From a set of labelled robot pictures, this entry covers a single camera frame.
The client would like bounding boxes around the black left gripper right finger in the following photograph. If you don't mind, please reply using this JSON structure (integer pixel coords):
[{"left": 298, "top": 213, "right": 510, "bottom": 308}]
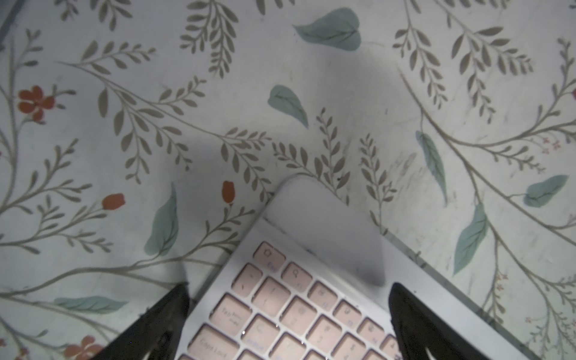
[{"left": 388, "top": 283, "right": 488, "bottom": 360}]

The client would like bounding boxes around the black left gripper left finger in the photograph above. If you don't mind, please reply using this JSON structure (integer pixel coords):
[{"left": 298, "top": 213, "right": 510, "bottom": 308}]
[{"left": 94, "top": 283, "right": 191, "bottom": 360}]

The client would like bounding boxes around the pink keyboard row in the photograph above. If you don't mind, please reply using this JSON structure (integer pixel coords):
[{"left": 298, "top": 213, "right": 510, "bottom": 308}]
[{"left": 176, "top": 175, "right": 529, "bottom": 359}]

